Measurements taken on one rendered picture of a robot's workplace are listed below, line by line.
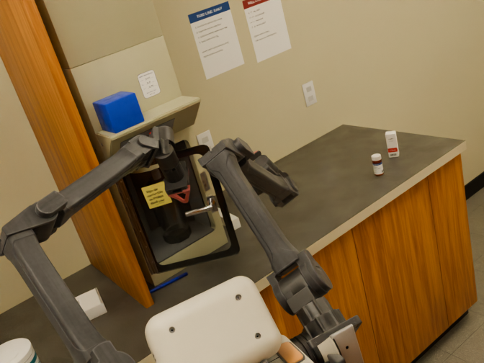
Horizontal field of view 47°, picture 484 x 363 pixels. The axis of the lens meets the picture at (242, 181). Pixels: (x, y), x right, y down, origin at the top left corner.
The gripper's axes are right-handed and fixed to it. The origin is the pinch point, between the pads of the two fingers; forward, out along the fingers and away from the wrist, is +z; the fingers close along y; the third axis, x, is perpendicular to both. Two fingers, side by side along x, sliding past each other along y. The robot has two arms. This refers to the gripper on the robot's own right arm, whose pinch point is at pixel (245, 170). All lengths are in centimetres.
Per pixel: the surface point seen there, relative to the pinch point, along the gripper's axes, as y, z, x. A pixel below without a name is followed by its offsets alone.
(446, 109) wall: -60, 51, -183
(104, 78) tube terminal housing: 44, 13, 31
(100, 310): -25, 14, 60
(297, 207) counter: -28.3, 5.6, -21.3
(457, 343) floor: -123, -21, -71
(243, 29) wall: 33, 55, -53
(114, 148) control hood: 25.9, 4.3, 38.6
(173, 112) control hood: 28.7, 1.1, 18.0
